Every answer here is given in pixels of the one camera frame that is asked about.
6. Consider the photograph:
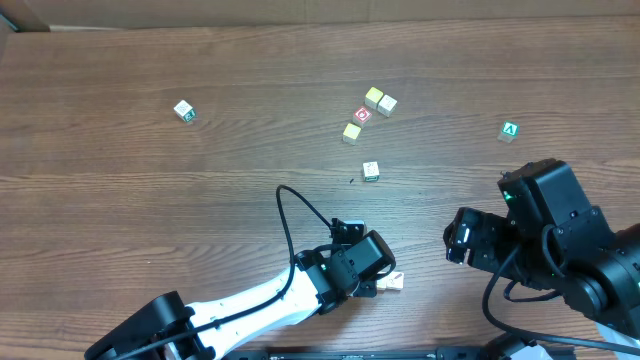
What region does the yellow top wooden block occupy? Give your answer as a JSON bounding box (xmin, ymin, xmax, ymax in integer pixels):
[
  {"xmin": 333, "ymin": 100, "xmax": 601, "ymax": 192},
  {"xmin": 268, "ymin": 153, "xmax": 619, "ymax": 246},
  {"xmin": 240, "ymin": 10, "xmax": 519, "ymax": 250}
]
[{"xmin": 376, "ymin": 277, "xmax": 387, "ymax": 291}]

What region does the white block with red stroke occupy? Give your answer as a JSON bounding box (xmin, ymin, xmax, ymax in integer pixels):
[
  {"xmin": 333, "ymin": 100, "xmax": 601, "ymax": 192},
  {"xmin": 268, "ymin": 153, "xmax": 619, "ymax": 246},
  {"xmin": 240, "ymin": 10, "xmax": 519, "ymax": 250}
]
[{"xmin": 386, "ymin": 272, "xmax": 405, "ymax": 291}]

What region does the white block with green edge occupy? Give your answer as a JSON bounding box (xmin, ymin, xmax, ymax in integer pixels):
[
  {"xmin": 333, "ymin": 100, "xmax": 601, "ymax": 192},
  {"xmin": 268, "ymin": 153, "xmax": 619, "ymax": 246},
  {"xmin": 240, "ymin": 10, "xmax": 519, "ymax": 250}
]
[{"xmin": 363, "ymin": 161, "xmax": 380, "ymax": 182}]

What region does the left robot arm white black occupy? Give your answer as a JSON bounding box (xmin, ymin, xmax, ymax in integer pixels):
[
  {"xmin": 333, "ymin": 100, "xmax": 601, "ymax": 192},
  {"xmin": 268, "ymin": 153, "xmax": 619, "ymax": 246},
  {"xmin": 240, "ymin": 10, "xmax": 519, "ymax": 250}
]
[{"xmin": 84, "ymin": 231, "xmax": 395, "ymax": 360}]

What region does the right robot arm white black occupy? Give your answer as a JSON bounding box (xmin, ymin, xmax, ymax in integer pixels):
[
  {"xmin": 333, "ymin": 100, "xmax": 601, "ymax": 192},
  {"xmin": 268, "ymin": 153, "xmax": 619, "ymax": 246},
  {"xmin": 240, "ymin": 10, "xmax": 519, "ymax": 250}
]
[{"xmin": 443, "ymin": 158, "xmax": 639, "ymax": 359}]

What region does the green letter wooden block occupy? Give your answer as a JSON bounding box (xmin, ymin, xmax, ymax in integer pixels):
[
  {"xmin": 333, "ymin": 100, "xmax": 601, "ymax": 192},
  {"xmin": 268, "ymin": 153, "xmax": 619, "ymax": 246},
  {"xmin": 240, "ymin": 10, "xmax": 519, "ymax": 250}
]
[{"xmin": 497, "ymin": 121, "xmax": 520, "ymax": 143}]

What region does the yellow block near centre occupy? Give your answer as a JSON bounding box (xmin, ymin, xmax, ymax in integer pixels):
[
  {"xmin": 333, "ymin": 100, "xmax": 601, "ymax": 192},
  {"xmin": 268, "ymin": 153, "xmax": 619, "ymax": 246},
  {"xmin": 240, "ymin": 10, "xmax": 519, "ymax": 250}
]
[{"xmin": 342, "ymin": 123, "xmax": 362, "ymax": 145}]

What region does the white block at top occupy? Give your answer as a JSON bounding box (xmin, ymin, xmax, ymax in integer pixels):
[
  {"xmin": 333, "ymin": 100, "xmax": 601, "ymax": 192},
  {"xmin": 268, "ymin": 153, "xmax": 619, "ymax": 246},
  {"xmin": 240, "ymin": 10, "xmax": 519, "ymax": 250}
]
[{"xmin": 377, "ymin": 94, "xmax": 398, "ymax": 117}]

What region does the red circle wooden block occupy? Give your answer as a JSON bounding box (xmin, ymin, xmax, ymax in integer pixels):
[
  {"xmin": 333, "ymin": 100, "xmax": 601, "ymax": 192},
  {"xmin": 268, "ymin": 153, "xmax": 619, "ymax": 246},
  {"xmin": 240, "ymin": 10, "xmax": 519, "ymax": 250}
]
[{"xmin": 352, "ymin": 106, "xmax": 373, "ymax": 128}]

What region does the yellow block at top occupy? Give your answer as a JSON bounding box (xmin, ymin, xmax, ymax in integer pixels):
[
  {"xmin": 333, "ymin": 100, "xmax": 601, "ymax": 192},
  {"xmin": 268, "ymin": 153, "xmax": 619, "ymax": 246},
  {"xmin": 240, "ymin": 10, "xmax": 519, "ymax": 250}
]
[{"xmin": 364, "ymin": 87, "xmax": 384, "ymax": 110}]

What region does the white block with green side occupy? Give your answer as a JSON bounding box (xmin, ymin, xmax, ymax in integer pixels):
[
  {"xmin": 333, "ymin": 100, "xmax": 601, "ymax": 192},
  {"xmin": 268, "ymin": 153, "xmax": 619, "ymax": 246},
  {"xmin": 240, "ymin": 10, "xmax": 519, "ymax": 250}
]
[{"xmin": 174, "ymin": 100, "xmax": 196, "ymax": 123}]

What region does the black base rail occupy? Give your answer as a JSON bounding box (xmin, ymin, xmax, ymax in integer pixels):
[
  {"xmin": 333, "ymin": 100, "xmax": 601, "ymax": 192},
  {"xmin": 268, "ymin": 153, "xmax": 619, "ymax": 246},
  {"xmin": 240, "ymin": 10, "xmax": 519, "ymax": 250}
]
[{"xmin": 223, "ymin": 347, "xmax": 491, "ymax": 360}]

